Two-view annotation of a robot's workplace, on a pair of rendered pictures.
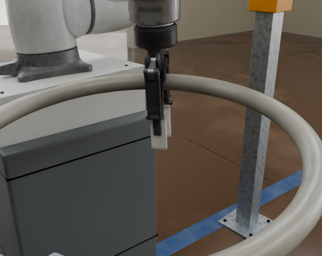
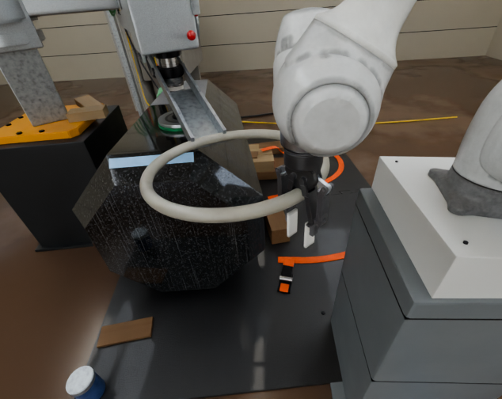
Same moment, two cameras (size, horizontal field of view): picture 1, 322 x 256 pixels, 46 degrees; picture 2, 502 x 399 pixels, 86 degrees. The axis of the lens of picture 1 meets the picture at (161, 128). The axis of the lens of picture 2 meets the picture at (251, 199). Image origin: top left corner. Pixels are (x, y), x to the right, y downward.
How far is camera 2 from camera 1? 1.00 m
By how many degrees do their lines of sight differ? 104
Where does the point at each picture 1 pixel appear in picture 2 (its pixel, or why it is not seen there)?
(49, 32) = (462, 149)
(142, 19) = not seen: hidden behind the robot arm
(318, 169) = (145, 184)
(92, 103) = (406, 225)
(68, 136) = (377, 218)
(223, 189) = not seen: outside the picture
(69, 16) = (487, 146)
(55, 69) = (443, 184)
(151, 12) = not seen: hidden behind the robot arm
